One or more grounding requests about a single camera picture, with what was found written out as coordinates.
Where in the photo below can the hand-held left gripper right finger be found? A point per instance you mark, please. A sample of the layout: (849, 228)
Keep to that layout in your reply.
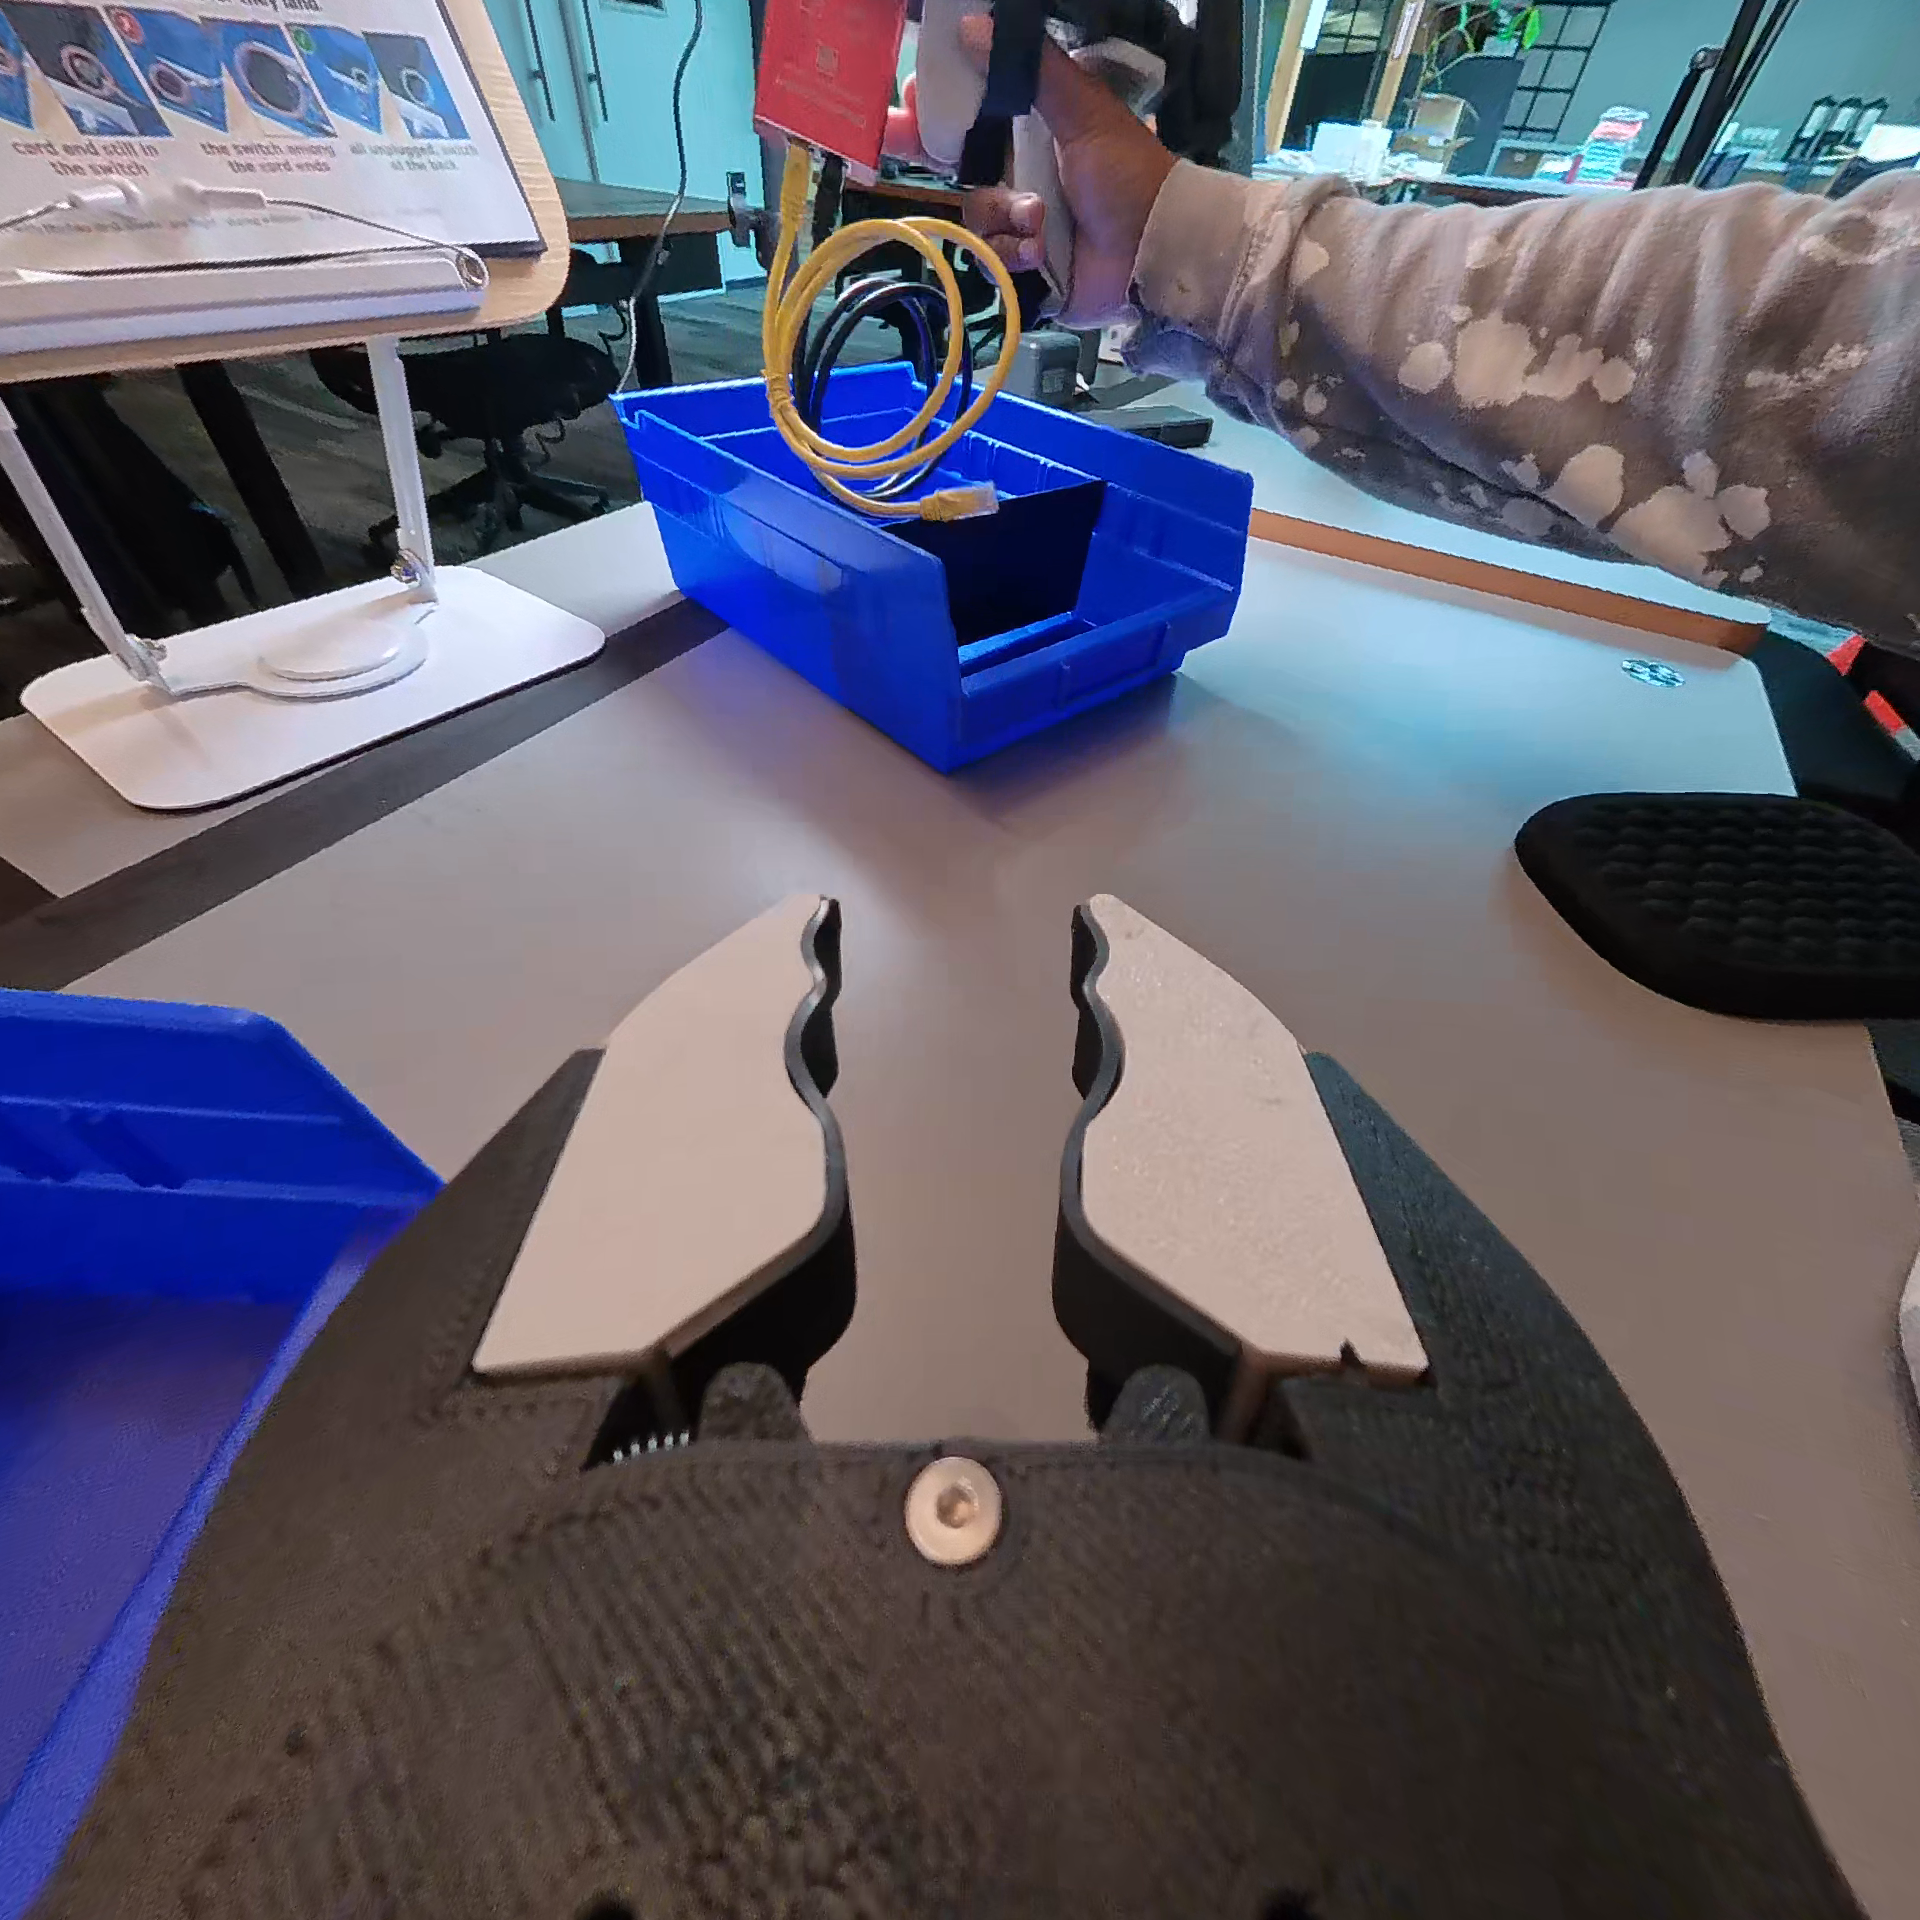
(1231, 1171)

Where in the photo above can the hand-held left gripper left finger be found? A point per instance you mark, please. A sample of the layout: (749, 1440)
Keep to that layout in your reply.
(662, 1155)

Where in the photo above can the red ethernet switch box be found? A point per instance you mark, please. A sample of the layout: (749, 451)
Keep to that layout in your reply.
(833, 76)

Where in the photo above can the blue plastic bin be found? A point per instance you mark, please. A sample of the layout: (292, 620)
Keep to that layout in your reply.
(149, 1125)
(796, 598)

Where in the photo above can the person's right forearm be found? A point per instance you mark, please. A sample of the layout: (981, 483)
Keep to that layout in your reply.
(1575, 376)

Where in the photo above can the person's right hand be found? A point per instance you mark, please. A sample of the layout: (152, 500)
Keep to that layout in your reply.
(1110, 180)

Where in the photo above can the small dark grey device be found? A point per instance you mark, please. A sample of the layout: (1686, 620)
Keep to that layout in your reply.
(1060, 368)

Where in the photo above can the black flat device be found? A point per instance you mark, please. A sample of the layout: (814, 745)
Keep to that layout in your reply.
(1163, 425)

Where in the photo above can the black bin divider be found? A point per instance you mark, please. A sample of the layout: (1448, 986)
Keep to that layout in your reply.
(1020, 569)

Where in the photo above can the black chair armrest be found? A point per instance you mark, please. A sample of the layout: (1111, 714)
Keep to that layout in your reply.
(1724, 901)

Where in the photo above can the white document stand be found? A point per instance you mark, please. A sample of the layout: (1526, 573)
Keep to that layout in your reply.
(301, 704)

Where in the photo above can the black office chair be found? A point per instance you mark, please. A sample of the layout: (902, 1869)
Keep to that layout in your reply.
(495, 389)

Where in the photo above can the round table grommet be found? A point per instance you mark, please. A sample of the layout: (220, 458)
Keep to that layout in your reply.
(1653, 675)

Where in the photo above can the printed instruction sheet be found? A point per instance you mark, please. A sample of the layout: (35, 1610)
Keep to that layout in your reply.
(225, 76)

